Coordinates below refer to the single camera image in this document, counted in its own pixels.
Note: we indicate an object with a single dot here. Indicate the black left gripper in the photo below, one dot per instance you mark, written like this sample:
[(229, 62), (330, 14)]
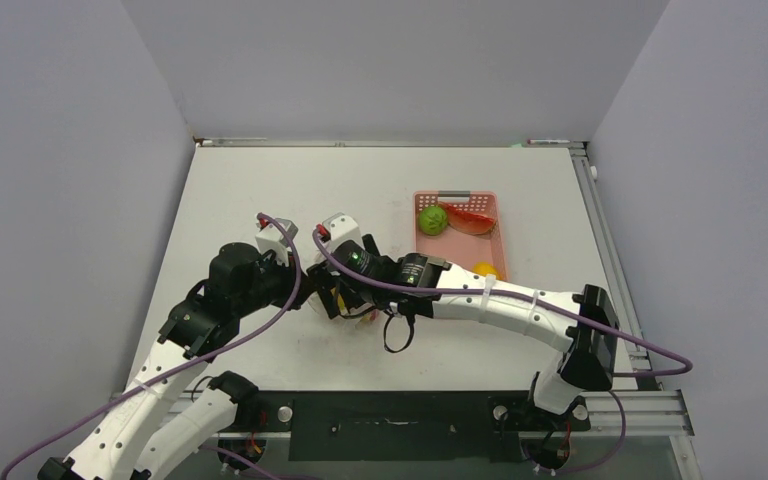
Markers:
[(287, 272)]

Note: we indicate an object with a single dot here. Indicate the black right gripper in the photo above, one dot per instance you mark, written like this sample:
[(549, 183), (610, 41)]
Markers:
[(326, 282)]

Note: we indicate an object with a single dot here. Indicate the clear dotted zip top bag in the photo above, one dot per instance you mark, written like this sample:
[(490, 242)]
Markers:
[(355, 318)]

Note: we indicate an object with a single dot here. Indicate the green toy apple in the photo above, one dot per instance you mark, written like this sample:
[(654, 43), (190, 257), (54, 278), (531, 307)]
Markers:
[(432, 220)]

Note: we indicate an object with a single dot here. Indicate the yellow toy lemon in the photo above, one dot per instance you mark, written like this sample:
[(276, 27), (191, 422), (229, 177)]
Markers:
[(485, 269)]

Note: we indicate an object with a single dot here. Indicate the yellow toy bell pepper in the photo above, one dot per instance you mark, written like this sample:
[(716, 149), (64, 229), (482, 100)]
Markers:
[(339, 304)]

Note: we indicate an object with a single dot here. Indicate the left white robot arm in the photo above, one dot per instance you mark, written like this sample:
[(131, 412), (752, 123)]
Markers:
[(247, 290)]

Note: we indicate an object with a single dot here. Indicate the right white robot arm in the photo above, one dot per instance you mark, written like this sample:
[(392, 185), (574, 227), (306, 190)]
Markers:
[(579, 326)]

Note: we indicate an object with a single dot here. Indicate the pink perforated plastic basket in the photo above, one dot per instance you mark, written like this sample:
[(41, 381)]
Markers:
[(460, 248)]

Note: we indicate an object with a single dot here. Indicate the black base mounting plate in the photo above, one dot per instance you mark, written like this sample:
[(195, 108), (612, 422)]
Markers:
[(500, 426)]

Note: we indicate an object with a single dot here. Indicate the red watermelon slice toy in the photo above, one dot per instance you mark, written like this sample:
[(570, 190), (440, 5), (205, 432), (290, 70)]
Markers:
[(467, 222)]

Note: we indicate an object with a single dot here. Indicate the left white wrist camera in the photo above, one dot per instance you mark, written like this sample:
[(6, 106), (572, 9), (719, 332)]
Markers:
[(275, 236)]

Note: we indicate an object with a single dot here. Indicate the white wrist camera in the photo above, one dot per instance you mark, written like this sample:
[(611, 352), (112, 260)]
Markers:
[(337, 230), (275, 236)]

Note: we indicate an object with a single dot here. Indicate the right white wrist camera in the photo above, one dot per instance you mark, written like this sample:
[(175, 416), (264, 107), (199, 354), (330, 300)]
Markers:
[(337, 230)]

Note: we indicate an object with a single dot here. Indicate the aluminium table edge rail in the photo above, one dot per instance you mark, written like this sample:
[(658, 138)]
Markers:
[(617, 284)]

